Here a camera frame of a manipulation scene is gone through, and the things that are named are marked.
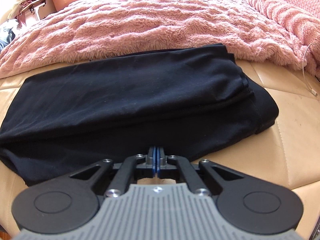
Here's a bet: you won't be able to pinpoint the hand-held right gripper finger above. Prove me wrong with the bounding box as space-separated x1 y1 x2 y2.
69 147 156 197
156 147 242 197

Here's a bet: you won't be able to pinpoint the black pants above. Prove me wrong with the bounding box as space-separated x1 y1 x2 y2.
0 44 280 187

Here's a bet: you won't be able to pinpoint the pink fluffy blanket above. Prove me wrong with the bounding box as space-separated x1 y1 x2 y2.
0 0 320 81

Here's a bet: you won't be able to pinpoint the small white desk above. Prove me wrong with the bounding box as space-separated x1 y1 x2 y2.
14 0 54 26

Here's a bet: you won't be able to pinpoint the blue grey bag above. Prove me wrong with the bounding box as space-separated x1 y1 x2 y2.
0 21 16 51

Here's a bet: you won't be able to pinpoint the white loose cable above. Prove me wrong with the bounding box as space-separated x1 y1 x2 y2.
301 43 320 97

